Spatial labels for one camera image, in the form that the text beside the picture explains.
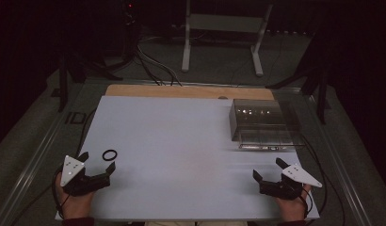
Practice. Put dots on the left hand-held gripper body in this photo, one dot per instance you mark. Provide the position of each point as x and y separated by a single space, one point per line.
72 169

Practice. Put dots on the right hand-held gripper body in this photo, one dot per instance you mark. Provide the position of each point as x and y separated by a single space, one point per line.
299 176

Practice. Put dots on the clear plastic box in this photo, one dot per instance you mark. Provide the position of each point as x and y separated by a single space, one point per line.
263 124

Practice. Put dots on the person's right hand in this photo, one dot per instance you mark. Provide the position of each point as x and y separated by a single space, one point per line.
291 207

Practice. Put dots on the person's left hand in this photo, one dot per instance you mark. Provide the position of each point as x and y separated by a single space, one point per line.
74 205

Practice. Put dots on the white table mat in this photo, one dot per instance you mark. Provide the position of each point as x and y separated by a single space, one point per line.
175 157

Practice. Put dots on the black tripod stand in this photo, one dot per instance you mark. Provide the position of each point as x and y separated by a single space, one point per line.
63 84
321 94

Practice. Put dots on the wooden table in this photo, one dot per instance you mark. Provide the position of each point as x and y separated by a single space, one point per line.
181 91

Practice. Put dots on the dark device with red light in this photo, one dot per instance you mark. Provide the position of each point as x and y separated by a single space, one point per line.
130 28

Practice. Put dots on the white metal stand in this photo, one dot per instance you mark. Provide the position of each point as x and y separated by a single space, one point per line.
224 22

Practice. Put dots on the metal floor rail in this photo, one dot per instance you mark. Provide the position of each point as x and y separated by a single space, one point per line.
31 166

